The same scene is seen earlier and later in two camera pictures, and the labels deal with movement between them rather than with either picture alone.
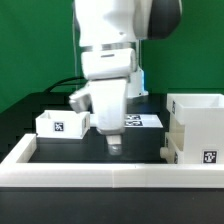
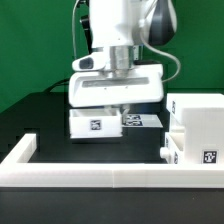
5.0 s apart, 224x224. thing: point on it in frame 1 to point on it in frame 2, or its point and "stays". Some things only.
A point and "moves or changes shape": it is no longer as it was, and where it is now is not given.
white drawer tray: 62,124 moves or changes shape
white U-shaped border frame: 103,175 stays
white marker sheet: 142,121 stays
